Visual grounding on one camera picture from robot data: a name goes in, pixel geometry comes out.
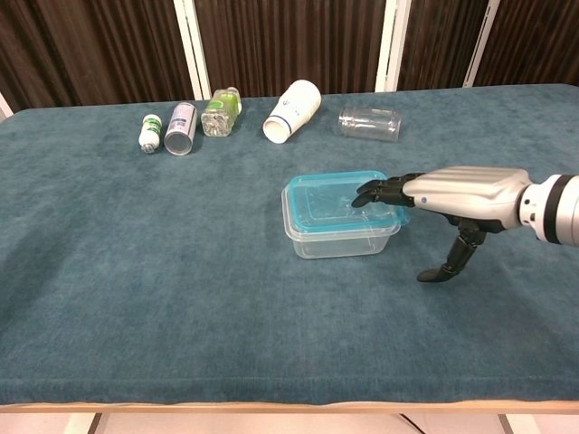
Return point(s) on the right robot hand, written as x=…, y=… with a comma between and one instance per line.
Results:
x=470, y=194

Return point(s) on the clear plastic food container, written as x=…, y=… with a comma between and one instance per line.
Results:
x=339, y=246

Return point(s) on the translucent blue plastic lid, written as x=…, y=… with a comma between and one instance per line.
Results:
x=316, y=199

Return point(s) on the clear plastic jar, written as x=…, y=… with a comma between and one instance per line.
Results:
x=368, y=124

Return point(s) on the dark slatted partition panel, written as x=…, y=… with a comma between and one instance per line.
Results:
x=90, y=45
x=289, y=40
x=538, y=40
x=439, y=40

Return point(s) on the white paper cup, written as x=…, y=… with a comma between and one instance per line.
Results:
x=291, y=113

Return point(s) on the white table leg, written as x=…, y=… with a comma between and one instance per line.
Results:
x=520, y=425

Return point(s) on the clear green sanitizer bottle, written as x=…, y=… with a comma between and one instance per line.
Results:
x=219, y=113

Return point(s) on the silver spray can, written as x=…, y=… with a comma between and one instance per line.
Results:
x=181, y=126

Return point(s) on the small white green-label bottle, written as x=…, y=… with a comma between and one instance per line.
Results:
x=150, y=133

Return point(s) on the teal velvet table cloth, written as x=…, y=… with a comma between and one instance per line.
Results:
x=135, y=271

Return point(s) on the white partition post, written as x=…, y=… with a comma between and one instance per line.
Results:
x=390, y=45
x=4, y=106
x=481, y=40
x=192, y=50

